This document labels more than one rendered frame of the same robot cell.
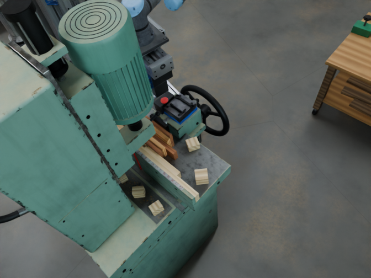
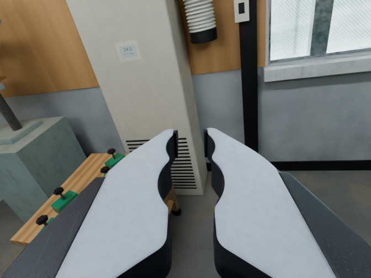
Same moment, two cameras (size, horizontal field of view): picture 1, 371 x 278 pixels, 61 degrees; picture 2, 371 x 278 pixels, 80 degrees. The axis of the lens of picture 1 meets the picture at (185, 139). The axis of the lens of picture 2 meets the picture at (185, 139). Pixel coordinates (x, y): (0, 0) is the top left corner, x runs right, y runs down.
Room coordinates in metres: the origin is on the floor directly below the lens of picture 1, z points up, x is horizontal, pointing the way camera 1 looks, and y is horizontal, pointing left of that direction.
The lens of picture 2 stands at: (1.27, -0.30, 1.30)
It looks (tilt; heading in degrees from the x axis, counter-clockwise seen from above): 32 degrees down; 240
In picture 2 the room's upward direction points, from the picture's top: 12 degrees counter-clockwise
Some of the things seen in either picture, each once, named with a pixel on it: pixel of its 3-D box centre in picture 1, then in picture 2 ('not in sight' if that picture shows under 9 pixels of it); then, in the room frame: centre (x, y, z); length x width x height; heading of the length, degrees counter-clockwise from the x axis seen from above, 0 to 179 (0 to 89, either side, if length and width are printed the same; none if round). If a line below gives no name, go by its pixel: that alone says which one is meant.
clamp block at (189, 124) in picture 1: (178, 117); not in sight; (0.79, 0.01, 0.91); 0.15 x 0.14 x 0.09; 38
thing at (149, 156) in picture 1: (139, 150); not in sight; (0.66, 0.18, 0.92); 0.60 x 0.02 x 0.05; 38
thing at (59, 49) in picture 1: (36, 42); not in sight; (0.58, 0.27, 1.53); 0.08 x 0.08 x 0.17; 38
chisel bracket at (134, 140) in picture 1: (134, 136); not in sight; (0.65, 0.18, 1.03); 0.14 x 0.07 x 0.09; 128
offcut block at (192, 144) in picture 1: (192, 144); not in sight; (0.65, -0.02, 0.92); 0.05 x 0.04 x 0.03; 100
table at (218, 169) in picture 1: (165, 136); not in sight; (0.74, 0.08, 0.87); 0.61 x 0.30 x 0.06; 38
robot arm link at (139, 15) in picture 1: (134, 10); not in sight; (1.46, 0.14, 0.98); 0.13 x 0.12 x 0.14; 143
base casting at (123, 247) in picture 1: (131, 187); not in sight; (0.59, 0.26, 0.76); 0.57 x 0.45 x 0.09; 128
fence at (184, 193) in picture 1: (136, 153); not in sight; (0.65, 0.20, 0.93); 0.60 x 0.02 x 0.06; 38
